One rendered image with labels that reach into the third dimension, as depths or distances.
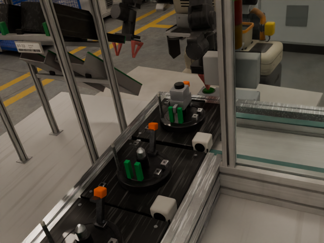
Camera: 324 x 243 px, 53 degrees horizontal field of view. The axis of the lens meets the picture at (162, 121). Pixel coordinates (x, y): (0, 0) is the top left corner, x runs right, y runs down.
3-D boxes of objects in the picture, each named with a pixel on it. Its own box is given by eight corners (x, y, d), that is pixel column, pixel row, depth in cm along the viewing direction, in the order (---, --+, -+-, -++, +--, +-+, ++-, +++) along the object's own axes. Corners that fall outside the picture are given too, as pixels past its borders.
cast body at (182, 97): (178, 99, 103) (176, 78, 99) (192, 100, 101) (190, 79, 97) (168, 112, 97) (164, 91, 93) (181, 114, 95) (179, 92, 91)
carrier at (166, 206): (129, 144, 99) (121, 108, 92) (206, 157, 89) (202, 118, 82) (81, 201, 81) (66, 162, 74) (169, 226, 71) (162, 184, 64)
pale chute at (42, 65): (79, 87, 130) (83, 76, 130) (103, 92, 123) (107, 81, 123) (18, 58, 106) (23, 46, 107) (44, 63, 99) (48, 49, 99)
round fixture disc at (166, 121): (171, 106, 110) (170, 101, 109) (211, 111, 105) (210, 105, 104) (153, 129, 100) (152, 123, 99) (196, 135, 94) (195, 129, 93)
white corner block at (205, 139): (197, 142, 95) (196, 130, 93) (213, 144, 93) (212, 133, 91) (192, 152, 91) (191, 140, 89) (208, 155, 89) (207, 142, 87)
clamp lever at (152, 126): (150, 149, 87) (151, 121, 86) (157, 150, 86) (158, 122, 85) (144, 153, 84) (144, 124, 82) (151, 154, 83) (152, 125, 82)
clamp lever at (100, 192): (99, 219, 69) (99, 185, 68) (107, 221, 68) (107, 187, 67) (88, 226, 66) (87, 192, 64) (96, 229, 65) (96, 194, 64)
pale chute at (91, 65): (111, 89, 123) (115, 78, 124) (138, 96, 116) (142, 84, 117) (54, 60, 100) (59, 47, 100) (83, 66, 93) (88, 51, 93)
